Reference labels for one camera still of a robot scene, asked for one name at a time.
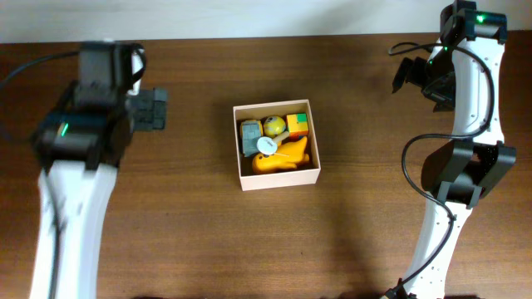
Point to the yellow grey toy truck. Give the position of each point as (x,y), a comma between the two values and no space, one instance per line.
(250,132)

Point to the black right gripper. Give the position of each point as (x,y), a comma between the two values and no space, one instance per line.
(444,95)

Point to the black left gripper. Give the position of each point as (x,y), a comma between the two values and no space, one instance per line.
(155,107)

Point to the orange rubber animal toy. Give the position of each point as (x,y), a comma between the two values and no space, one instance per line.
(289,156)

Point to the multicoloured puzzle cube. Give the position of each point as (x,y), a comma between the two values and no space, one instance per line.
(297,125)

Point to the yellow one-eyed ball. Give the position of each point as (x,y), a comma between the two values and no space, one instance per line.
(274,125)

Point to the pink cardboard box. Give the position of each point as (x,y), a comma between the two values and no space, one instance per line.
(307,175)

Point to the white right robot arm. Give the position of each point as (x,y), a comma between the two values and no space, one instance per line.
(461,75)

